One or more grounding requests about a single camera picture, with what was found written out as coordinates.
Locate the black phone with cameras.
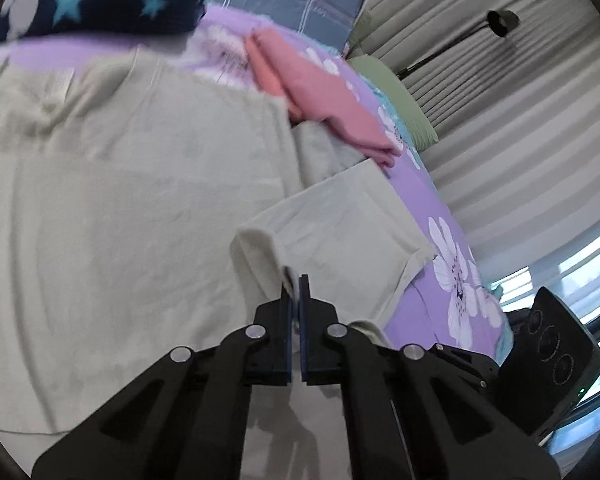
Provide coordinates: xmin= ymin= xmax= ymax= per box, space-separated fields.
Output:
xmin=489 ymin=287 xmax=600 ymax=442

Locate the beige t-shirt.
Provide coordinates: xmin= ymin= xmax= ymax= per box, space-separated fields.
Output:
xmin=0 ymin=44 xmax=439 ymax=480

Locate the purple floral bedsheet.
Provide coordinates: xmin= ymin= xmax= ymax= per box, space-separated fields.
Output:
xmin=0 ymin=6 xmax=513 ymax=362

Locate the beige pleated curtain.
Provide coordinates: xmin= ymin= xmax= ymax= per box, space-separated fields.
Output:
xmin=360 ymin=0 xmax=600 ymax=280

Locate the black floor lamp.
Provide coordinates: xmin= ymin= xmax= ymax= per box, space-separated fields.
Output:
xmin=396 ymin=9 xmax=520 ymax=81

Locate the green pillow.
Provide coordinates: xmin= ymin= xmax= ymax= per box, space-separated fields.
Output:
xmin=349 ymin=55 xmax=439 ymax=153

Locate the folded pink garment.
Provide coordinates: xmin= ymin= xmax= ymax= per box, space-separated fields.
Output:
xmin=244 ymin=28 xmax=403 ymax=168

